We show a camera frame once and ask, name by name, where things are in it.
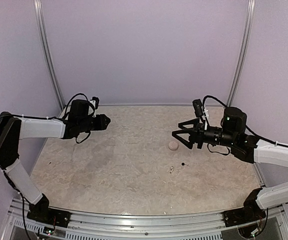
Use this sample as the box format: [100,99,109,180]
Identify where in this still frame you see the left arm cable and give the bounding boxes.
[63,93,89,121]

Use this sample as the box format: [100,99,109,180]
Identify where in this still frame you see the pink round case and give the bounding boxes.
[168,141,179,151]

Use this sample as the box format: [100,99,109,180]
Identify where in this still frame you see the front aluminium rail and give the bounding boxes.
[0,199,288,240]

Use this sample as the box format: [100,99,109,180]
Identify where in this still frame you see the right aluminium frame post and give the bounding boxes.
[227,0,256,106]

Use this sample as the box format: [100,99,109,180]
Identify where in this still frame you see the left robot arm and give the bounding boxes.
[0,98,111,223]

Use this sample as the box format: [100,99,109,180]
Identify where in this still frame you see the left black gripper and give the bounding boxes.
[79,113,111,133]

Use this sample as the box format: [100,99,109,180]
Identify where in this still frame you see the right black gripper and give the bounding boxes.
[173,117,237,149]

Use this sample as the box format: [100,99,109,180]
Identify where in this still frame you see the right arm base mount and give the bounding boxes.
[223,207,266,227]

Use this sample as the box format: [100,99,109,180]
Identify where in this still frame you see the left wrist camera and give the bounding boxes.
[89,96,100,118]

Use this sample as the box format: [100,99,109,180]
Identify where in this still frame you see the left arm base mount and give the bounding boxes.
[27,208,71,228]

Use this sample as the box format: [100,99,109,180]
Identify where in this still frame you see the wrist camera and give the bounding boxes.
[192,99,209,130]
[89,96,100,118]

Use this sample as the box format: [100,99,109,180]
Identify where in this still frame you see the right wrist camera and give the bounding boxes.
[192,99,209,130]

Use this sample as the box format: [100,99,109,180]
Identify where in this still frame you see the left aluminium frame post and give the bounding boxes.
[33,0,65,110]

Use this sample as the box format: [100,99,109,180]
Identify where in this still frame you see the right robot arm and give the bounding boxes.
[172,107,288,222]

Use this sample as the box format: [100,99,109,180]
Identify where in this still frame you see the aluminium frame post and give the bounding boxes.
[33,0,65,110]
[227,0,256,106]

